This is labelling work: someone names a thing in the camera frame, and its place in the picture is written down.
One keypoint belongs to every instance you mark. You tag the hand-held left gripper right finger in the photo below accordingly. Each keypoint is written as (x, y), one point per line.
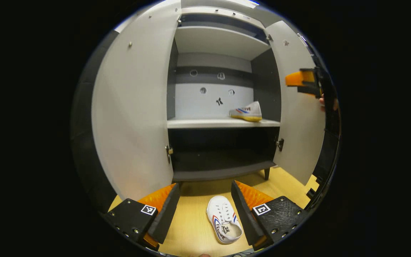
(246, 217)

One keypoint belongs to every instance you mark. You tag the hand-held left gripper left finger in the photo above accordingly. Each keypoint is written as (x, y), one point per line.
(164, 217)

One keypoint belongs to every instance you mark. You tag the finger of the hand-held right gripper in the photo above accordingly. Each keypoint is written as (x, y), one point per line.
(300, 78)

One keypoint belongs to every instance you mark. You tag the white striped canvas shoe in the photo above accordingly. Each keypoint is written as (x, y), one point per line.
(221, 214)
(248, 110)

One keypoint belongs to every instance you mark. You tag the grey shoe cabinet door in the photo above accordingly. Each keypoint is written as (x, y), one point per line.
(134, 114)
(298, 135)

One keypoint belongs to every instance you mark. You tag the grey shoe cabinet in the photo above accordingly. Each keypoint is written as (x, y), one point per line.
(212, 123)

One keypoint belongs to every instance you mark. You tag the black backdrop cloth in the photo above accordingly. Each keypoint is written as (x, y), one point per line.
(328, 157)
(84, 150)

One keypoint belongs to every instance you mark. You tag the large ceiling light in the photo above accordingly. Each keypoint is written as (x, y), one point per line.
(244, 3)

